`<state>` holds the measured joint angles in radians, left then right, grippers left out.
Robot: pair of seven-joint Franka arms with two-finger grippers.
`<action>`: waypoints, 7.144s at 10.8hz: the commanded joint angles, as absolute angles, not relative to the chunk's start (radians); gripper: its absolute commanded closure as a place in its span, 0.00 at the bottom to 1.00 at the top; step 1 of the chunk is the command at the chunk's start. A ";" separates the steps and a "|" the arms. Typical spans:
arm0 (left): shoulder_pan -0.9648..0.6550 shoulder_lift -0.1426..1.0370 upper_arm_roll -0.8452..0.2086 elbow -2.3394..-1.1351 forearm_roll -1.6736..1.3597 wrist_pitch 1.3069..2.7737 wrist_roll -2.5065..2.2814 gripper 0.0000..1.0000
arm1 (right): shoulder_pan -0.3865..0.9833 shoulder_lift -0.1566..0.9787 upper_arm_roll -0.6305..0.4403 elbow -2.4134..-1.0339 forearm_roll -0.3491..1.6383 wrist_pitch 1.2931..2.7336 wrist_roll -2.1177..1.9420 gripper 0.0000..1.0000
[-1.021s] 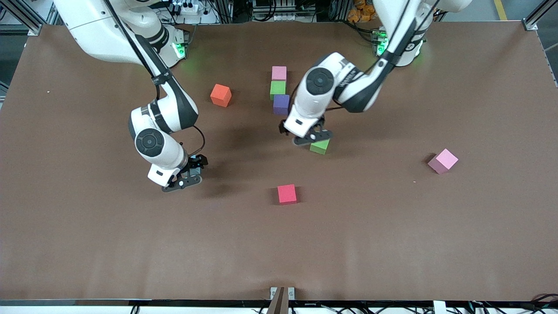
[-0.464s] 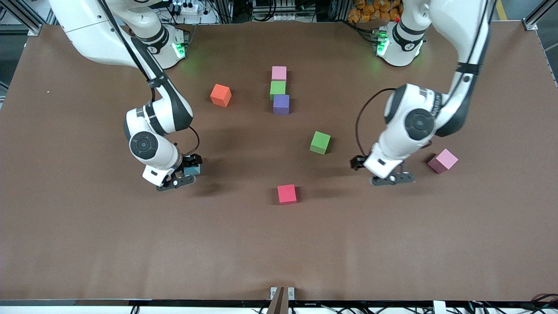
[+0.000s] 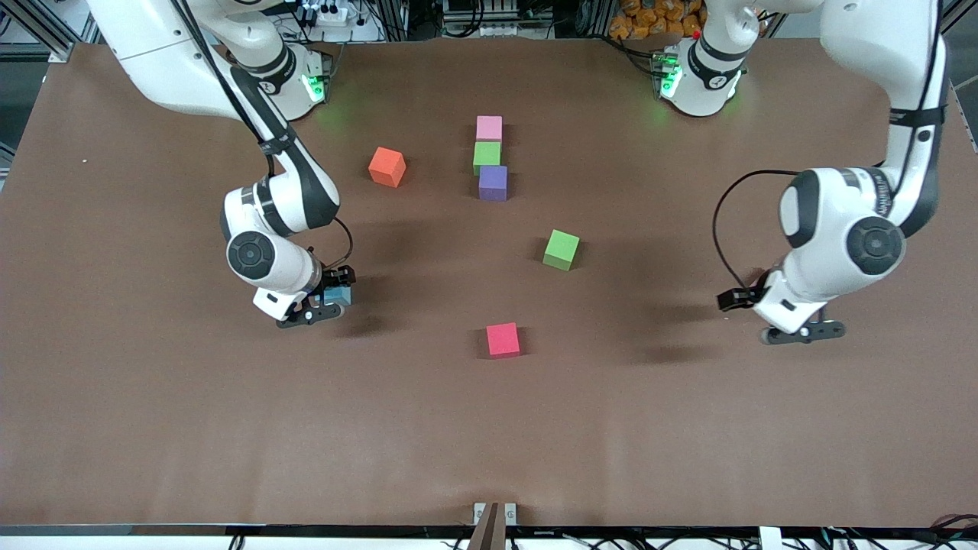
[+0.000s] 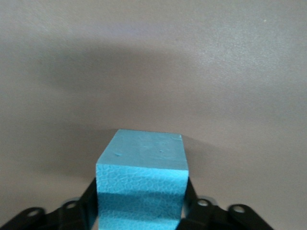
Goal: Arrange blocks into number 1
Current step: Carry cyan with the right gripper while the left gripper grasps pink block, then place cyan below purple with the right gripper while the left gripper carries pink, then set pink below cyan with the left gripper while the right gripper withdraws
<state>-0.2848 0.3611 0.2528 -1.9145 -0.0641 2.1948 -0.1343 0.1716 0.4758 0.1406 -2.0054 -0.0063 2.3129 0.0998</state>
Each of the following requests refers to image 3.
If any purple foam cube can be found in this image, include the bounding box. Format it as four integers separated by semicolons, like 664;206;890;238
478;165;509;202

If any grey metal device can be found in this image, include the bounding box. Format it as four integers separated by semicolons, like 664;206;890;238
442;0;529;39

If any black table edge rail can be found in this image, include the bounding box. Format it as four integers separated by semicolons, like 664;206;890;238
0;523;978;540

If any orange foam cube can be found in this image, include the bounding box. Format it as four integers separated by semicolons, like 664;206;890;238
368;147;407;189

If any small metal bracket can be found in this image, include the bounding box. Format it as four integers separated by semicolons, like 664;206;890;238
473;502;518;526

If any paper table cover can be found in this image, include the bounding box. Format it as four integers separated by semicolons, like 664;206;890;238
0;37;978;528

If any bag of orange items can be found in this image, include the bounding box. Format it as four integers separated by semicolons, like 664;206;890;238
609;0;705;40

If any green foam cube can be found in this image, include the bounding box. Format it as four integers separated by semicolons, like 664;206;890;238
542;229;581;272
472;141;503;176

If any red foam cube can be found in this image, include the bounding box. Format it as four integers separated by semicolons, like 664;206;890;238
486;322;521;359

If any white power strip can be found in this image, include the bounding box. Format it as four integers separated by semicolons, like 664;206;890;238
302;2;356;28

